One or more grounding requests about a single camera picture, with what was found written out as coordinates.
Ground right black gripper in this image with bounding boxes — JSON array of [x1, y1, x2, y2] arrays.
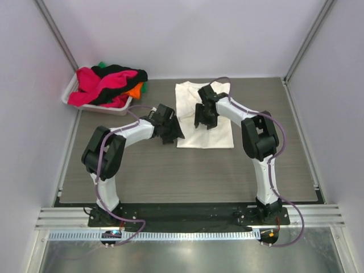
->
[[195, 104, 218, 130]]

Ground white coca-cola t-shirt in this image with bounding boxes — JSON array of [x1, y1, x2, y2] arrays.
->
[[175, 81, 234, 149]]

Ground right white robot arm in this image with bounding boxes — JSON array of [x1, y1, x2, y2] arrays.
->
[[195, 85, 282, 225]]

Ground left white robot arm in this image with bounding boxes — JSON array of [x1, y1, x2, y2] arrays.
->
[[81, 104, 184, 227]]

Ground orange t-shirt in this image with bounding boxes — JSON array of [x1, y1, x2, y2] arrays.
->
[[126, 82, 144, 100]]

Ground black t-shirt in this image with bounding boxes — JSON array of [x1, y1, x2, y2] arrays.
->
[[88, 64, 148, 105]]

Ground pink t-shirt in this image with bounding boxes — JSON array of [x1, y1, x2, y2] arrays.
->
[[67, 67, 143, 108]]

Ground green t-shirt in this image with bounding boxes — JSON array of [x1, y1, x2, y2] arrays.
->
[[97, 61, 147, 93]]

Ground white plastic laundry basket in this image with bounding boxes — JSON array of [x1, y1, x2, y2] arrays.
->
[[61, 74, 133, 116]]

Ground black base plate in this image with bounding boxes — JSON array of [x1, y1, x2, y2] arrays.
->
[[88, 202, 290, 232]]

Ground white slotted cable duct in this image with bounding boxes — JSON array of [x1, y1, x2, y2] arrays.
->
[[48, 229, 260, 242]]

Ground aluminium frame rail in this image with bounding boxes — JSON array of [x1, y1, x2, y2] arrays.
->
[[35, 203, 344, 233]]

